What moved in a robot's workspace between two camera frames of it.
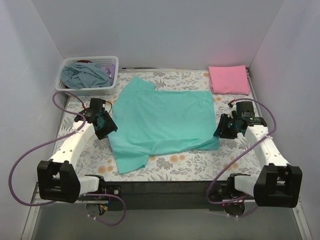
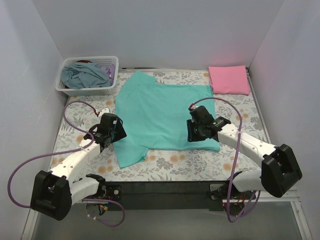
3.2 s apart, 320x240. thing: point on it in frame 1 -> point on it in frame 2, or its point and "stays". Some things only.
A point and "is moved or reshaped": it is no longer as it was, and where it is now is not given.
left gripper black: [105, 125] -> [119, 132]
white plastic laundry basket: [88, 75] stays
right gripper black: [225, 126] -> [190, 131]
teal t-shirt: [151, 121] is moved or reshaped
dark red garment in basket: [83, 61] stays
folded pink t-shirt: [229, 80] stays
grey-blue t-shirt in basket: [84, 75] stays
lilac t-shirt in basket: [110, 70] stays
